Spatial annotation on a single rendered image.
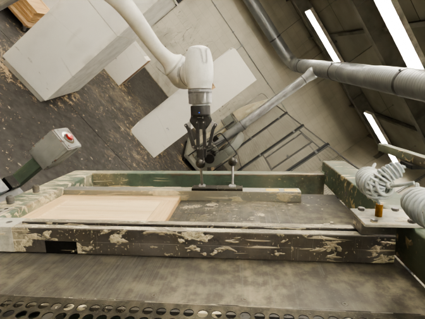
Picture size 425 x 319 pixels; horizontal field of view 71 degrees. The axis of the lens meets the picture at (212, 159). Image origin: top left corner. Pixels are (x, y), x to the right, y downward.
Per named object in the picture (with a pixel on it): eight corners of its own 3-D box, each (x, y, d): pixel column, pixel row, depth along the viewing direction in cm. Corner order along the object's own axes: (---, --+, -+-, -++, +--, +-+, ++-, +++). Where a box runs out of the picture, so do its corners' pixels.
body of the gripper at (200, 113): (212, 104, 116) (212, 128, 118) (190, 104, 117) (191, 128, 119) (210, 104, 109) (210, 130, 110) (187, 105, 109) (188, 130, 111)
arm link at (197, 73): (219, 88, 109) (204, 90, 121) (218, 43, 106) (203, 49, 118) (191, 88, 105) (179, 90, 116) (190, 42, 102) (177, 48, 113)
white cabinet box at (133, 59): (104, 59, 590) (131, 35, 576) (124, 83, 606) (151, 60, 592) (97, 59, 547) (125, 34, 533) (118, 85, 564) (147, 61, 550)
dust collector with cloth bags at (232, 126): (184, 140, 739) (257, 85, 697) (202, 161, 759) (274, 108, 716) (179, 159, 610) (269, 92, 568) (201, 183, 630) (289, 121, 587)
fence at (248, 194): (71, 195, 127) (69, 186, 126) (298, 197, 118) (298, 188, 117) (64, 199, 122) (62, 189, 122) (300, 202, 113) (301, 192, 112)
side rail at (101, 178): (99, 191, 153) (97, 170, 151) (320, 193, 142) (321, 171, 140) (93, 194, 147) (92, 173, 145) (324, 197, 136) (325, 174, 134)
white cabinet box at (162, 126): (138, 122, 530) (231, 47, 491) (159, 147, 547) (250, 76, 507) (129, 130, 473) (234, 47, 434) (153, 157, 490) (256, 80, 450)
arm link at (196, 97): (190, 90, 116) (190, 105, 118) (185, 89, 108) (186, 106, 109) (212, 89, 116) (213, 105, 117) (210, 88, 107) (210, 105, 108)
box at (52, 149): (42, 147, 151) (67, 126, 148) (57, 166, 152) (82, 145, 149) (25, 151, 139) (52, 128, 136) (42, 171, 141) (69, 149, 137)
